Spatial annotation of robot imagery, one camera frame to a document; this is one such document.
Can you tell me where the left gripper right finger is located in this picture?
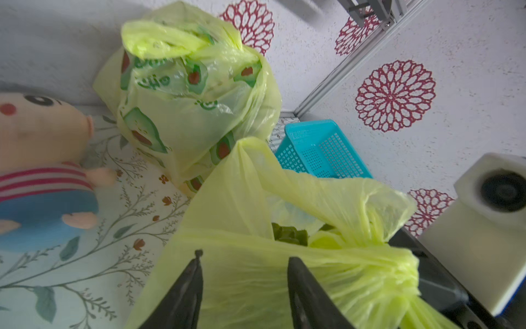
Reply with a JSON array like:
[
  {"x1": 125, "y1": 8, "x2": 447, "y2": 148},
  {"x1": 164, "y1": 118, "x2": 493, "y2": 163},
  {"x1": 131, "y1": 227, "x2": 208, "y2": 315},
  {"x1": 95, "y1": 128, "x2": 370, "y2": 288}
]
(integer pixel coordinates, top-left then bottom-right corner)
[{"x1": 287, "y1": 257, "x2": 354, "y2": 329}]

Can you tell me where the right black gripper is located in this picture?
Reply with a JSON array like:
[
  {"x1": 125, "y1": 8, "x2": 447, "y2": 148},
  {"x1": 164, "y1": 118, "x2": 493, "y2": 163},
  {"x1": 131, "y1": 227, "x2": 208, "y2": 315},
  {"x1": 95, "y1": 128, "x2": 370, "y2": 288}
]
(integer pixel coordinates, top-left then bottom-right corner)
[{"x1": 389, "y1": 228, "x2": 512, "y2": 328}]

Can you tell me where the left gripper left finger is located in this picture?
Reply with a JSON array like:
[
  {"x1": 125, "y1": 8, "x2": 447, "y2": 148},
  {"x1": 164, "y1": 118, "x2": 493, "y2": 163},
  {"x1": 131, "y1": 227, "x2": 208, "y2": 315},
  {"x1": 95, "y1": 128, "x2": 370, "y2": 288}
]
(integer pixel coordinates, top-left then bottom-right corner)
[{"x1": 139, "y1": 249, "x2": 204, "y2": 329}]

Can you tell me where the plain green plastic bag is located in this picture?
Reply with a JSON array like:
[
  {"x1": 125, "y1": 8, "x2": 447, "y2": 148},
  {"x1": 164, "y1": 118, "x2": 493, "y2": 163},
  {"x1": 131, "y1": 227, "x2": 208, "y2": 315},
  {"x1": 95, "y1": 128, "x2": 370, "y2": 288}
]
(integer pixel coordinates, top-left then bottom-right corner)
[{"x1": 126, "y1": 138, "x2": 453, "y2": 328}]

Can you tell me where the avocado print green plastic bag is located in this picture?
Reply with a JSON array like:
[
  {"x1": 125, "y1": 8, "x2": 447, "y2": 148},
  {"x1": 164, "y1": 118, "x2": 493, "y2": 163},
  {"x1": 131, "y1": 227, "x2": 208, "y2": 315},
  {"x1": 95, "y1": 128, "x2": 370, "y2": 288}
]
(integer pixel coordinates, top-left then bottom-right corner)
[{"x1": 93, "y1": 1, "x2": 282, "y2": 196}]

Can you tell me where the teal plastic basket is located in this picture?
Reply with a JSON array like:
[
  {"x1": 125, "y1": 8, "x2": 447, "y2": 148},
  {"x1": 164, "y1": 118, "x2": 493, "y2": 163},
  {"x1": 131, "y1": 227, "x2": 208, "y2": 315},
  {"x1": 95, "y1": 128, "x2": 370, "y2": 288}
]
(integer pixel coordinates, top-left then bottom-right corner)
[{"x1": 275, "y1": 120, "x2": 372, "y2": 178}]

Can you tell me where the plush doll toy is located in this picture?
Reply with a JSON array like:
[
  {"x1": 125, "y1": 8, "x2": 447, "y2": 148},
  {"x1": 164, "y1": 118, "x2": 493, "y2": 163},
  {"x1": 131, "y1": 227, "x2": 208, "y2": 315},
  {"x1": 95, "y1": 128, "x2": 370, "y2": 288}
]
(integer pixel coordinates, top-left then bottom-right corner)
[{"x1": 1, "y1": 93, "x2": 117, "y2": 252}]

